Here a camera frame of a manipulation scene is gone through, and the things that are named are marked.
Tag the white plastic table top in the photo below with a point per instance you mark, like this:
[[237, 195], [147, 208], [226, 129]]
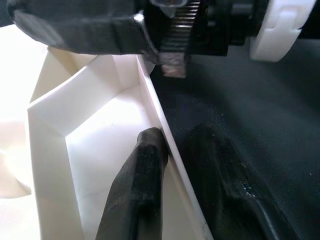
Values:
[[87, 137]]

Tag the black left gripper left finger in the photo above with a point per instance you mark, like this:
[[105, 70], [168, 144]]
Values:
[[142, 187]]

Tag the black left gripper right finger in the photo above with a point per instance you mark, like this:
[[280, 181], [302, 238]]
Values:
[[220, 187]]

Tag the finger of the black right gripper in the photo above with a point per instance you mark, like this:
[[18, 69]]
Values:
[[87, 30]]

